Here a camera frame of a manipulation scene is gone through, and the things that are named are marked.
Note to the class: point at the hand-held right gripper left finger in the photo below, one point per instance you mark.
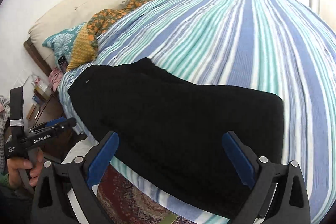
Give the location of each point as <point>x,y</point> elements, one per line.
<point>105,155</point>

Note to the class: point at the checked grey cloth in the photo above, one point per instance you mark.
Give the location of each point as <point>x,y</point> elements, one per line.
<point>4,108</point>

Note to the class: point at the person's left hand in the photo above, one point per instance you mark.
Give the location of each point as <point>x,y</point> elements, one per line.
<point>14,171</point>

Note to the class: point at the blue green striped bedspread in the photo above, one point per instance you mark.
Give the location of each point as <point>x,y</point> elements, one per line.
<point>236,43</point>

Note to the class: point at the red patterned rug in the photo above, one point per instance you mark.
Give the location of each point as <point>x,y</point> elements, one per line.
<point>126,200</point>

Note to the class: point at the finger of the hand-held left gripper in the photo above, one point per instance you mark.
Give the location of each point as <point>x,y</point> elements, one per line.
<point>53,121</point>
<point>65,124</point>

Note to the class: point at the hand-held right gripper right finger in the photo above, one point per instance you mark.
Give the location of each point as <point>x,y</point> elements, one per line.
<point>237,158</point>

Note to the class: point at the dark wooden nightstand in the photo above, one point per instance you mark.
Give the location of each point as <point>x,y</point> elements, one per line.
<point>50,108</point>

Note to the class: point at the clear glass bottle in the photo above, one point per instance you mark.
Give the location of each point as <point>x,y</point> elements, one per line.
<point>44,91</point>

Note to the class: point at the black pants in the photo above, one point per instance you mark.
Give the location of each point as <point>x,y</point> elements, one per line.
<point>170,121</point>

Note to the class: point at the teal patterned pillow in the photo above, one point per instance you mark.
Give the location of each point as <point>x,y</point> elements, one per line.
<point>63,40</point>

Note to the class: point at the dark wooden bed frame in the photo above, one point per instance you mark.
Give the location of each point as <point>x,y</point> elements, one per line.
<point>36,56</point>

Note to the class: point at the yellow dotted pillow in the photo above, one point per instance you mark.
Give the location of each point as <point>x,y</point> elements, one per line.
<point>81,53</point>

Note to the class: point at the pink cloth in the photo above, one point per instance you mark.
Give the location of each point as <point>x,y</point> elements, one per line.
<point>55,78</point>

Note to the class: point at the green book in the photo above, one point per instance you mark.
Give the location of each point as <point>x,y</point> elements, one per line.
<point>169,220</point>

